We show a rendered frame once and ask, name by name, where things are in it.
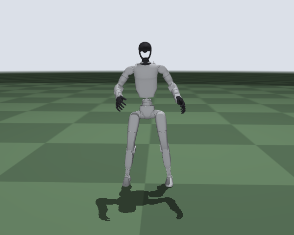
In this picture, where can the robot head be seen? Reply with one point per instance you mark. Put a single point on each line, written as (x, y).
(145, 46)

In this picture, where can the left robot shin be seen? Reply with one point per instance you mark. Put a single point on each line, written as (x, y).
(167, 161)

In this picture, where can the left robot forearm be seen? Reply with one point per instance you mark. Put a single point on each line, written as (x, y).
(175, 92)

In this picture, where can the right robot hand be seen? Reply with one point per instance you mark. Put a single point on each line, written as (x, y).
(119, 100)

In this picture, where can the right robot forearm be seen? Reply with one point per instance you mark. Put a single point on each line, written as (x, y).
(117, 91)

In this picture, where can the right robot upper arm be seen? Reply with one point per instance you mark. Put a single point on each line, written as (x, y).
(124, 77)

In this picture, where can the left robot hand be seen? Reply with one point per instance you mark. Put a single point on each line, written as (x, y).
(182, 103)

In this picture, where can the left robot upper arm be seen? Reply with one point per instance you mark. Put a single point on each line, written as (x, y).
(167, 77)

